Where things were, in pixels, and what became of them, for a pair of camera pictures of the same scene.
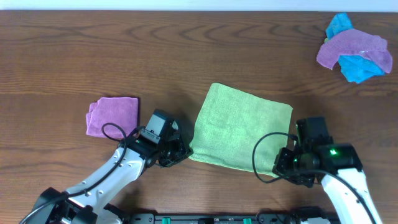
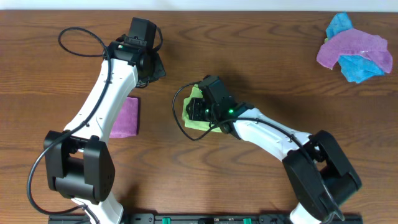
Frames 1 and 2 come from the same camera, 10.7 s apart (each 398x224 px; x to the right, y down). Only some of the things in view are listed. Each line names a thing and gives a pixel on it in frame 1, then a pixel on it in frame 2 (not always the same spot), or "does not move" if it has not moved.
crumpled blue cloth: (354, 68) does not move
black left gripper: (177, 150) -> (158, 72)
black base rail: (226, 218) does not move
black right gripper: (280, 168) -> (194, 104)
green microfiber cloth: (231, 122) -> (197, 93)
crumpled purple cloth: (355, 42) does not move
